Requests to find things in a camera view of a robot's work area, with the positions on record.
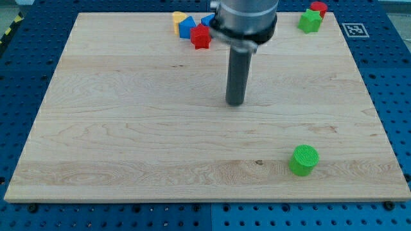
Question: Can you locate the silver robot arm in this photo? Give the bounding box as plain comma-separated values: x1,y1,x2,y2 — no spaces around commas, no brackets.
210,0,279,53

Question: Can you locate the wooden board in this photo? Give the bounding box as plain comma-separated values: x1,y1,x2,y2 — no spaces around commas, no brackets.
4,13,410,203

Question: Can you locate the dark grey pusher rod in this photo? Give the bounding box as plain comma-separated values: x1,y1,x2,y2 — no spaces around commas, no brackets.
225,46,252,106

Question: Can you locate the red star block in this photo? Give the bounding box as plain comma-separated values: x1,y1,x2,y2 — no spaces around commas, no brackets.
190,24,211,49

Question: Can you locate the blue triangle block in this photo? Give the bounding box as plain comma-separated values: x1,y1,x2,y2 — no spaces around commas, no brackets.
179,16,197,39

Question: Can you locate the blue cube block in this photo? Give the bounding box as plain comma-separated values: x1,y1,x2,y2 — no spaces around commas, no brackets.
200,13,215,26

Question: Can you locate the yellow pentagon block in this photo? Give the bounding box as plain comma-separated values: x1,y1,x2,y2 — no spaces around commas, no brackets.
172,11,188,36

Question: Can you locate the green cylinder block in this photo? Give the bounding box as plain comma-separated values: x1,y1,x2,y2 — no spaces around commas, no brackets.
289,144,320,176

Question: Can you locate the green star block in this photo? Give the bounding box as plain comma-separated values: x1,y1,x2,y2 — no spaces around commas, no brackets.
297,9,323,33

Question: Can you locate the red cylinder block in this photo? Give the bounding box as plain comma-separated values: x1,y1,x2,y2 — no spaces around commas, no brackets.
310,1,328,18

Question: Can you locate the white fiducial marker tag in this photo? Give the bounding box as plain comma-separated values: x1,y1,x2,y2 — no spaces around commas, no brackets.
342,23,369,38

